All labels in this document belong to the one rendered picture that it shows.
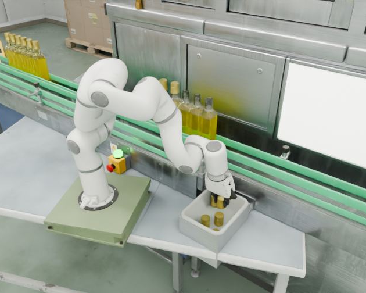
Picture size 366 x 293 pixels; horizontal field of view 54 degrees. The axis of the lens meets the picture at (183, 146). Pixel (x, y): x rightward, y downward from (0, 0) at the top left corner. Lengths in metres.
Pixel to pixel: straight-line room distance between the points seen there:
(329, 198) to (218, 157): 0.42
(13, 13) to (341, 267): 6.93
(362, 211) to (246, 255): 0.41
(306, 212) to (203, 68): 0.71
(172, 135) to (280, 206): 0.54
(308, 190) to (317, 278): 0.64
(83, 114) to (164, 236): 0.53
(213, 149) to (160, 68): 0.73
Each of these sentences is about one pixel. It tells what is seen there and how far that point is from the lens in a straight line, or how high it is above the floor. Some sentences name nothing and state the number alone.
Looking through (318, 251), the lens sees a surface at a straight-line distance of 1.76.
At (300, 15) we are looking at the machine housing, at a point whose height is 1.46.
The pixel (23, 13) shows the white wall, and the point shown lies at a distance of 7.73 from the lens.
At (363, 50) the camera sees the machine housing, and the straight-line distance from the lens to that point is 1.28.
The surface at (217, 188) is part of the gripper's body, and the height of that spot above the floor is 0.94.
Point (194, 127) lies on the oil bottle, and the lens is 1.48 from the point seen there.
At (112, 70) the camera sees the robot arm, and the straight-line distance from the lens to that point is 1.05.
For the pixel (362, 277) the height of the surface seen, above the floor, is 0.46.
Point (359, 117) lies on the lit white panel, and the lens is 1.34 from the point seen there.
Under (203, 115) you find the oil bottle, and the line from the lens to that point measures 1.42.
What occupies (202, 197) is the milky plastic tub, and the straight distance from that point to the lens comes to 1.39.
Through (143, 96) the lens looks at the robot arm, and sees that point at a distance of 0.98.
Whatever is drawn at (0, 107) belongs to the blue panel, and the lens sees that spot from 2.61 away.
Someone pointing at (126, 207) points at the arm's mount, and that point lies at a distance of 1.37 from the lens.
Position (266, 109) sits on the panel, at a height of 1.10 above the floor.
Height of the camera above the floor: 1.74
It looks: 33 degrees down
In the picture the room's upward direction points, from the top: straight up
